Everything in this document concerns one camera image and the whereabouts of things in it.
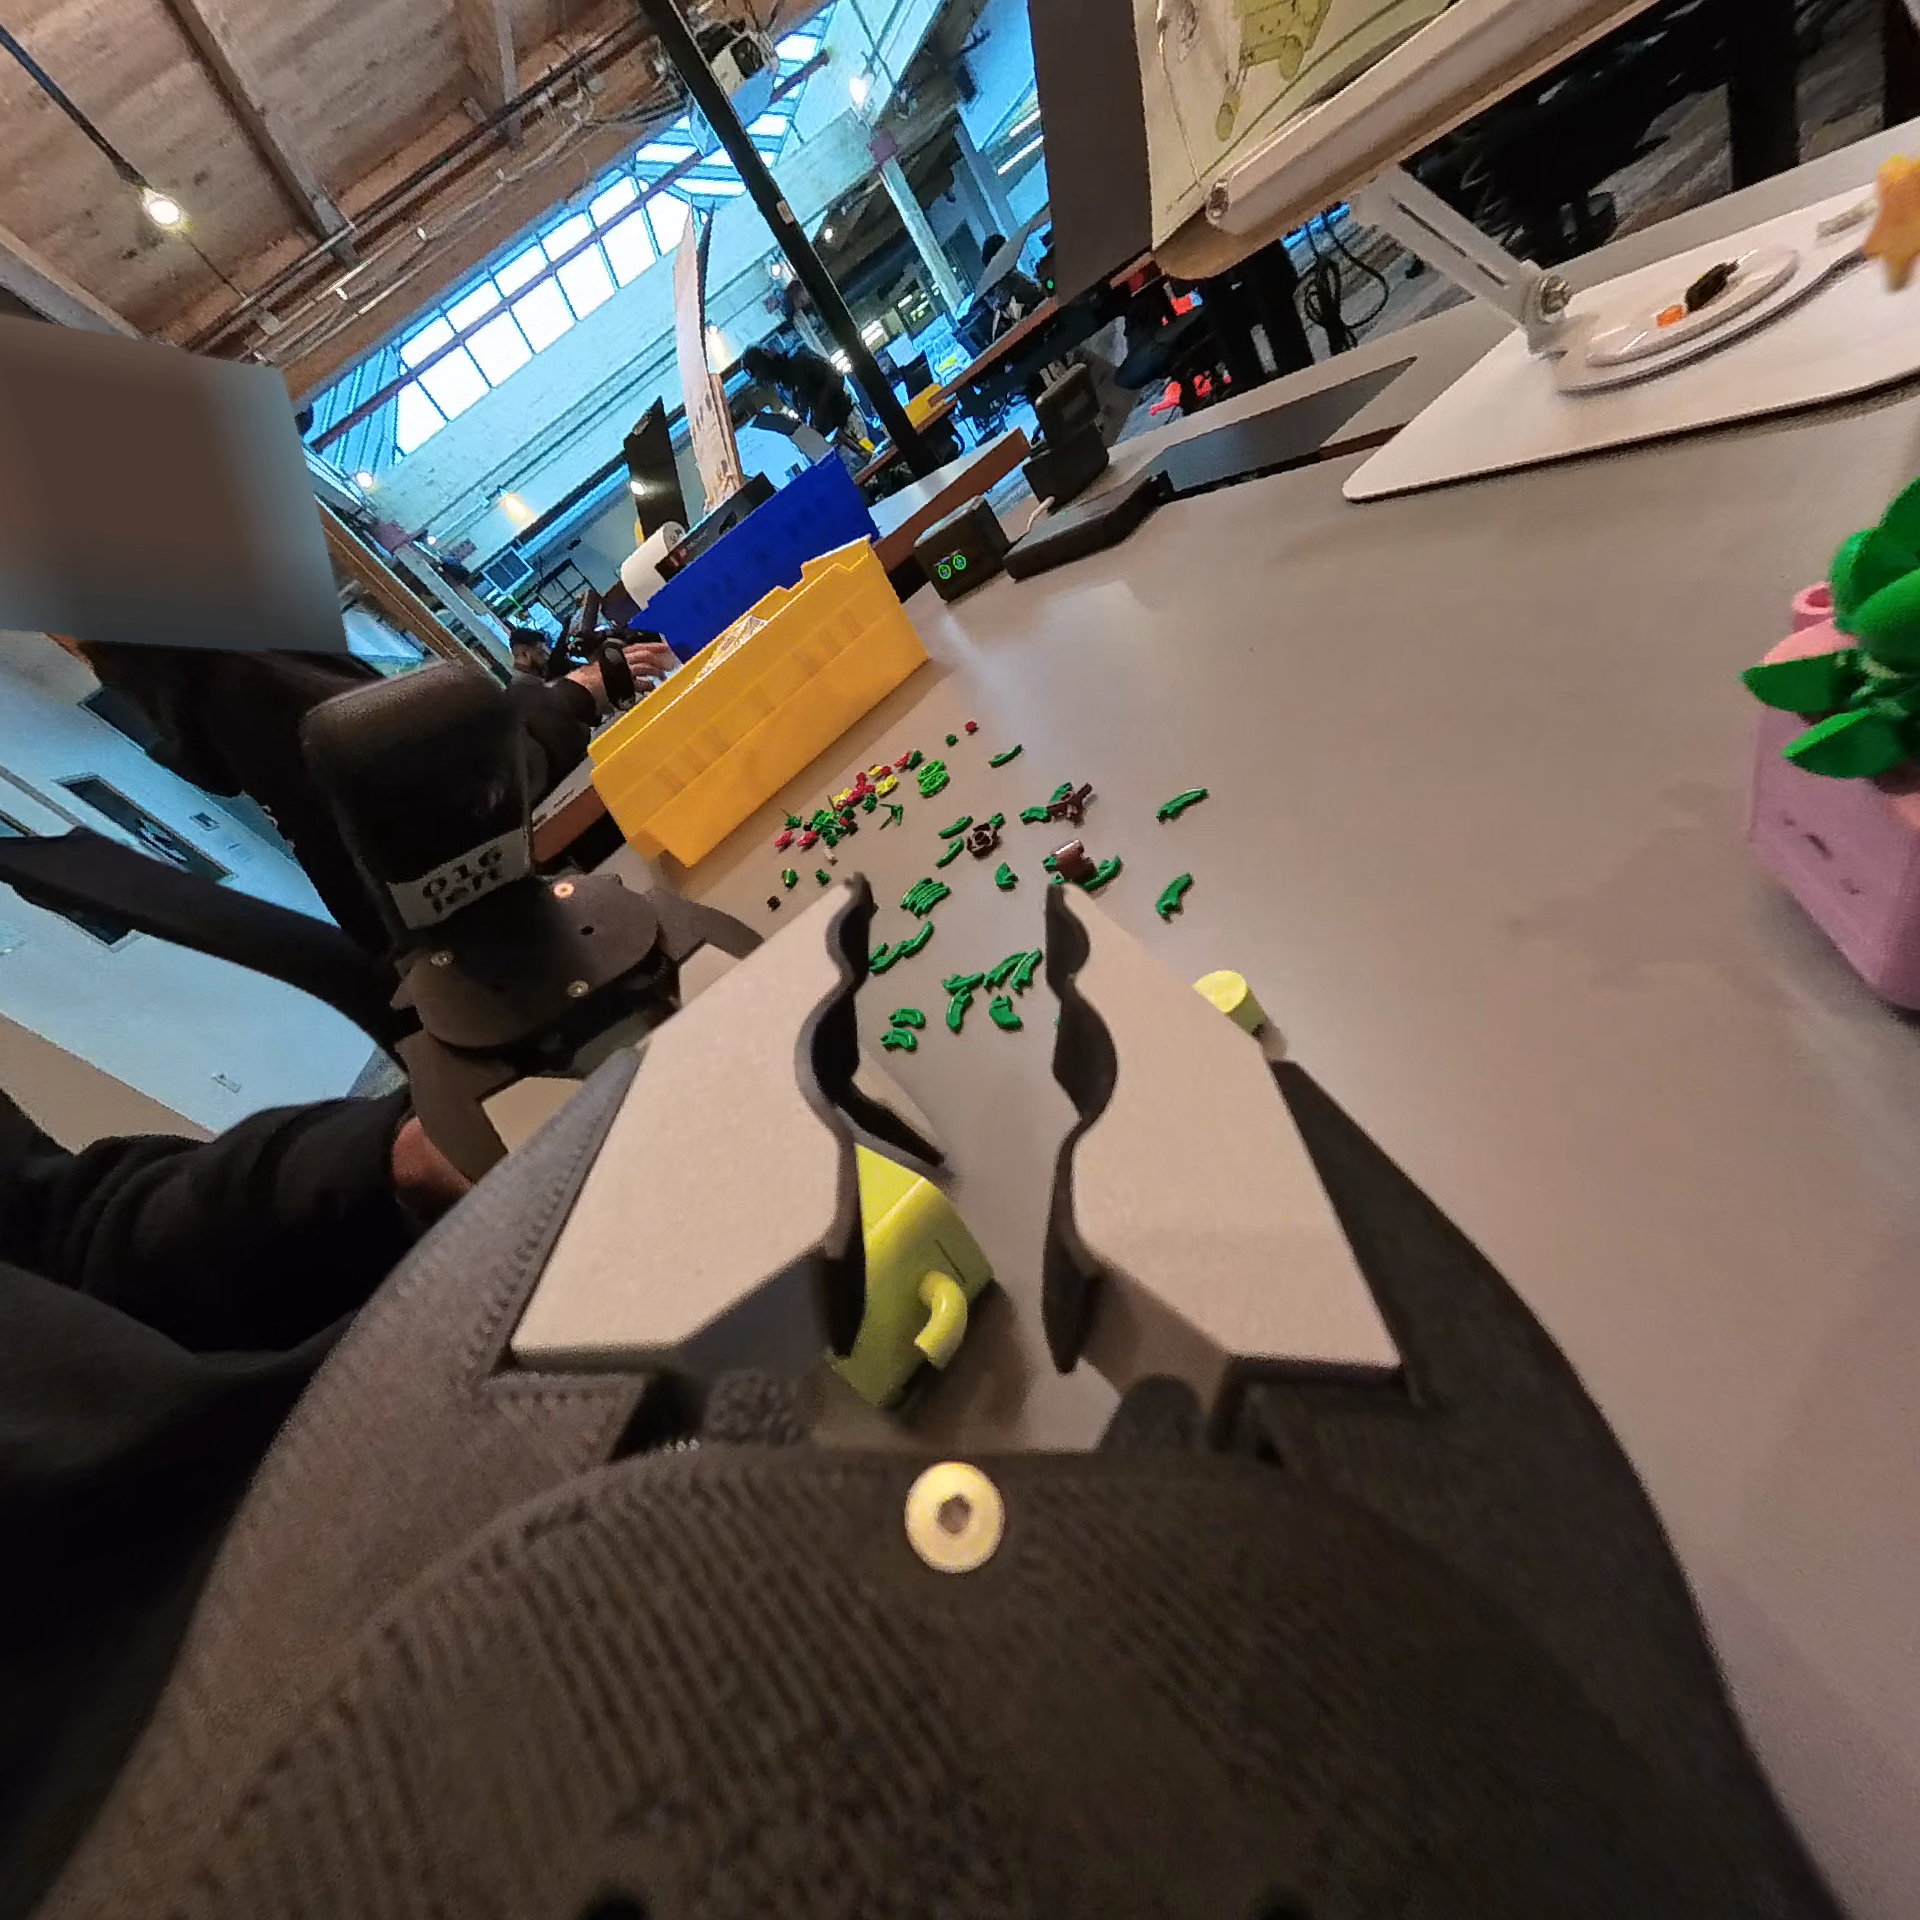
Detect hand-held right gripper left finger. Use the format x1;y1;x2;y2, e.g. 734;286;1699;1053
507;873;951;1379

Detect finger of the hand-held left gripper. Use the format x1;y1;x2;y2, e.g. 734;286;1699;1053
651;896;770;976
477;1068;602;1155

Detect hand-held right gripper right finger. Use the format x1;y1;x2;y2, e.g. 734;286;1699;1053
1040;883;1405;1390

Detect lime green brick block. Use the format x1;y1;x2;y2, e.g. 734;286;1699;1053
832;1147;995;1412

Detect person's left forearm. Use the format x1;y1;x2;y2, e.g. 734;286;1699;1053
0;1093;424;1353

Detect person's left hand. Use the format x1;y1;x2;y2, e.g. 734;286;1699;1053
391;1113;476;1224

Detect person's black jacket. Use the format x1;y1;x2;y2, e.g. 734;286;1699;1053
0;638;602;1920

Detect scattered small brick pieces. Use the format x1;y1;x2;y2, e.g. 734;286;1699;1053
765;719;1216;1051

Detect yellow plastic bin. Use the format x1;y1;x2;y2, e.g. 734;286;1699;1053
587;537;933;868

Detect black office chair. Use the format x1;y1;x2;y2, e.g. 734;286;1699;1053
0;832;414;1051

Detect blue plastic bin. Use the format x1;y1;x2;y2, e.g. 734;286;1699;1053
627;454;879;662

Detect black charger with green lights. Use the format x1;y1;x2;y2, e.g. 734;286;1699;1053
909;499;1010;606

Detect tall cardboard banner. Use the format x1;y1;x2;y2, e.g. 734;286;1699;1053
671;201;744;504

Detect wooden background desk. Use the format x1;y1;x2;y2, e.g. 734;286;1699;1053
867;428;1038;575

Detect flat black power bank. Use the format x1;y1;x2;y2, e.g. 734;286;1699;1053
1000;477;1172;584

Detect upright black device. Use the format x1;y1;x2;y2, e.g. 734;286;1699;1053
1026;363;1112;504

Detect black steel column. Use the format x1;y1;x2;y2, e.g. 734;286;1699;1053
637;0;923;440

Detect pink brick pot with plant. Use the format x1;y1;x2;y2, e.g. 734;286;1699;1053
1739;480;1920;1009

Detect white book stand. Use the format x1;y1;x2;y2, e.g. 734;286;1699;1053
1155;0;1920;504

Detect brick instruction booklet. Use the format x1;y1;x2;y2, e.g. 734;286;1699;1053
1131;0;1652;225

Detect yellow flower brick piece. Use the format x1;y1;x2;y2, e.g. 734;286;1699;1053
1863;158;1920;288

